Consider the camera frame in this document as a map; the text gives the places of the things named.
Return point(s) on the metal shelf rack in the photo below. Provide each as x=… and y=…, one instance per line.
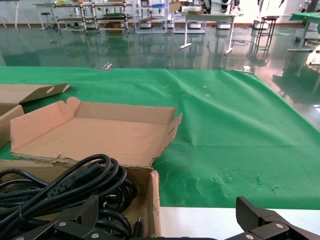
x=112, y=17
x=72, y=18

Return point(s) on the small white table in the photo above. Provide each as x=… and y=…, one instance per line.
x=43, y=5

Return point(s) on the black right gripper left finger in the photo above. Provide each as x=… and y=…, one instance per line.
x=87, y=212

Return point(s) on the brown metal stand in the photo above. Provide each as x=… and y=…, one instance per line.
x=267, y=18

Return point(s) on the white desk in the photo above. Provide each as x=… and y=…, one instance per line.
x=17, y=5

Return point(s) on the cardboard box with intact lid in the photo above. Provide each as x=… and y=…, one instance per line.
x=7, y=92

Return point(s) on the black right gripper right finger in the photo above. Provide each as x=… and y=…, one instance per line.
x=248, y=215

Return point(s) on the white table with metal legs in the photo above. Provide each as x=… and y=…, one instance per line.
x=210, y=16

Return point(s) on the green covered table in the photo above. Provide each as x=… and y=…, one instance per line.
x=305, y=17

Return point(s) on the black stool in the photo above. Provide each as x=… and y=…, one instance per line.
x=45, y=14

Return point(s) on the metal table clamp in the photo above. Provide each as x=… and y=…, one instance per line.
x=107, y=66
x=247, y=68

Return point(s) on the green table cloth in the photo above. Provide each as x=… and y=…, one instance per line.
x=225, y=137

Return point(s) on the cardboard box with torn lid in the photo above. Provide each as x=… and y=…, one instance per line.
x=100, y=140

